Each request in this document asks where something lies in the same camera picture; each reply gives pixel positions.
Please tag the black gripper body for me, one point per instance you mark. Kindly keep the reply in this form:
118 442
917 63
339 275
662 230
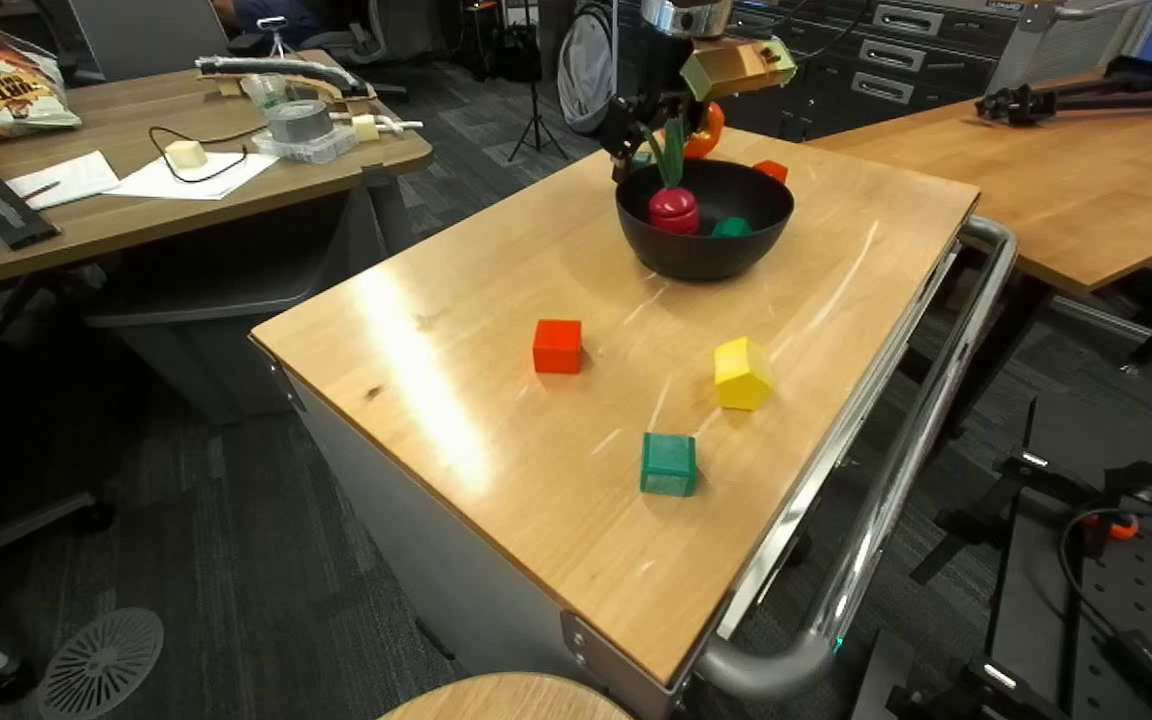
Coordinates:
646 126

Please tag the red toy radish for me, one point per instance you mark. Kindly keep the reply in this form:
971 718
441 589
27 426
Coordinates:
674 205

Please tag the green cube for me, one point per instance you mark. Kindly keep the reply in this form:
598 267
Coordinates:
730 230
670 466

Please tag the small orange red block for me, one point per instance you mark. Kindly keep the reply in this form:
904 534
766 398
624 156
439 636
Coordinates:
773 170

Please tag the red cube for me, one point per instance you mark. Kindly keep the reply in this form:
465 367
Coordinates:
556 347

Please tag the red orange toy apple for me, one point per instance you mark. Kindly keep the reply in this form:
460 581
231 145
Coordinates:
706 135

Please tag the black bowl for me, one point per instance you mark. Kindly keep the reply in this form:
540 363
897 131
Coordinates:
722 191

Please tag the yellow cube near headset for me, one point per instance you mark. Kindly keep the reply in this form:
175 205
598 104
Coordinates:
739 379

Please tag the white paper sheets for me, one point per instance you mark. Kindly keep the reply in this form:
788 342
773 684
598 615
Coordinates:
188 175

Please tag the wooden office desk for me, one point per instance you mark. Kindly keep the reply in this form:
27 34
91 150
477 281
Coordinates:
142 205

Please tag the round wooden stool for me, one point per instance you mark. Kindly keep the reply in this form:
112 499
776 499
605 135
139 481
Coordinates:
508 697

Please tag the chip snack bag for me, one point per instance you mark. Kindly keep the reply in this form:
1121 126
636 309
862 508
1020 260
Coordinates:
33 91

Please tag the metal cart handle bar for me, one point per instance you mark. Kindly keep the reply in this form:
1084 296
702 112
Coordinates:
810 574

